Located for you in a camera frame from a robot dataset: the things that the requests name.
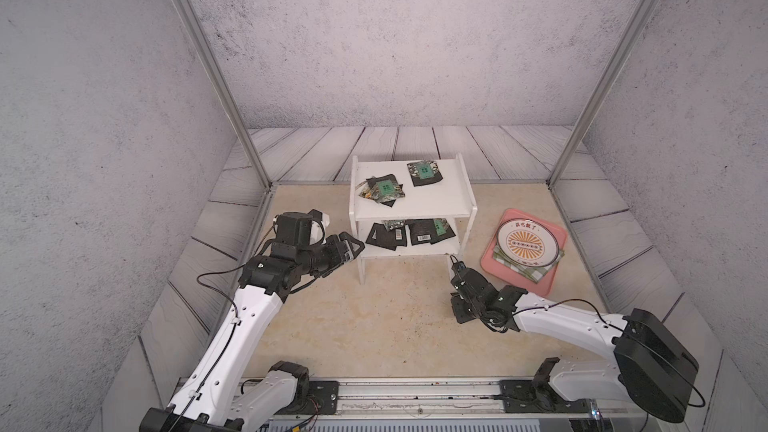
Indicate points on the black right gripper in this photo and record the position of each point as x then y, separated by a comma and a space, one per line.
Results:
455, 302

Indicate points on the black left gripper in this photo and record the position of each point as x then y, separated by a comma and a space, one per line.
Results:
340, 256

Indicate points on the green label tea bag pile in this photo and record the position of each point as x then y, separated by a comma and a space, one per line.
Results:
384, 190

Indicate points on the jasmine tea bag floral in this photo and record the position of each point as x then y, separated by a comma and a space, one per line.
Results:
424, 173

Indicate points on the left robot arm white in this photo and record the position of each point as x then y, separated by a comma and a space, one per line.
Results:
298, 245

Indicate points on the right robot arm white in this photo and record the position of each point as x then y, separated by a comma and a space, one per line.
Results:
641, 359

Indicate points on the black tea bag left lower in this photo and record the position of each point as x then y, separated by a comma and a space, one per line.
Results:
389, 239

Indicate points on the black tea bag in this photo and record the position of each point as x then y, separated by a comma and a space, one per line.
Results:
389, 239
442, 230

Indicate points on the black tea bag right lower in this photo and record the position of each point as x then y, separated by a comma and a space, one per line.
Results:
442, 230

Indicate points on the black tea bag text back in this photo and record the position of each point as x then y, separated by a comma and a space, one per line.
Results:
422, 231

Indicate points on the white two-tier shelf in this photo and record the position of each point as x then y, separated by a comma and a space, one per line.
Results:
452, 199

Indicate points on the round printed plate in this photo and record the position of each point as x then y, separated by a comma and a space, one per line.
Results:
527, 242

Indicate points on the green checked cloth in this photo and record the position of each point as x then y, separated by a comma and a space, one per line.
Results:
534, 274

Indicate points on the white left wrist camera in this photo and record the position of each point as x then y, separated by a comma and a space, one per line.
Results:
320, 220

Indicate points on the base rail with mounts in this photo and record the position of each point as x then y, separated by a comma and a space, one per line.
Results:
461, 404

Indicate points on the aluminium frame post left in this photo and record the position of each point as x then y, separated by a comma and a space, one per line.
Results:
195, 32

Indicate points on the aluminium frame post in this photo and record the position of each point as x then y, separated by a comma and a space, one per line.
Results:
195, 32
618, 58

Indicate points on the aluminium frame post right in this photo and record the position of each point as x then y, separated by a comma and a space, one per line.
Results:
618, 58

